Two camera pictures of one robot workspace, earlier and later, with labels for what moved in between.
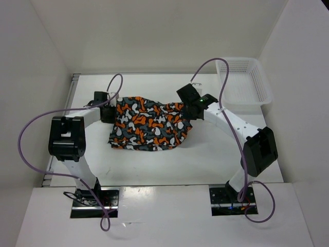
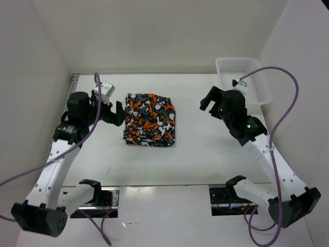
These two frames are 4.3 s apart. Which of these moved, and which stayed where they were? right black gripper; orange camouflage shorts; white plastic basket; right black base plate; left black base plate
Moved: orange camouflage shorts; right black gripper
Stayed: left black base plate; white plastic basket; right black base plate
